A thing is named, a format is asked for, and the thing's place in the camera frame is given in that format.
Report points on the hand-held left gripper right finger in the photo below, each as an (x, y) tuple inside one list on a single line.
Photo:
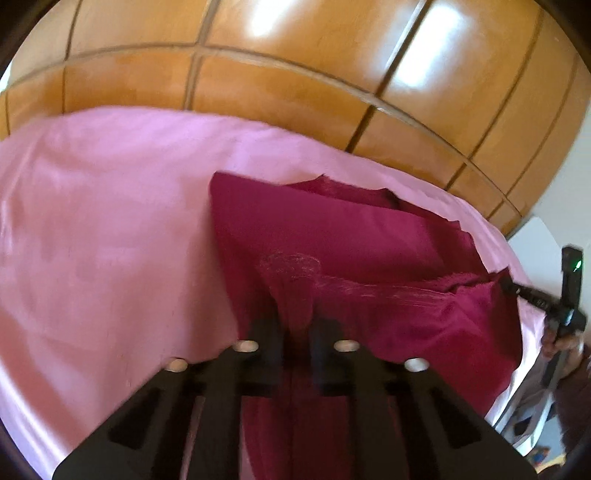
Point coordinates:
[(318, 355)]

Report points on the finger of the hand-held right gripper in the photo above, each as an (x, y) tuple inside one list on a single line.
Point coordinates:
[(526, 291)]

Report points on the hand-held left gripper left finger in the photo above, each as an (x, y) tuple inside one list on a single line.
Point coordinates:
[(274, 355)]

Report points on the maroon cloth garment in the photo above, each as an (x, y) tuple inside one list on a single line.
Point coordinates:
[(369, 240)]

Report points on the person's right forearm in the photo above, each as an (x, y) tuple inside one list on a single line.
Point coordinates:
[(575, 406)]

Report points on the person's right hand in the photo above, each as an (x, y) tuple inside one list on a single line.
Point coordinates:
[(570, 345)]

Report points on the colourful small object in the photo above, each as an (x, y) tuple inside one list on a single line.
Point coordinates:
[(547, 457)]

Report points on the pink bed sheet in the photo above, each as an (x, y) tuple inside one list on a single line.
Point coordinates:
[(115, 221)]

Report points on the wooden wardrobe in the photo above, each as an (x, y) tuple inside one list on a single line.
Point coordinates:
[(323, 60)]

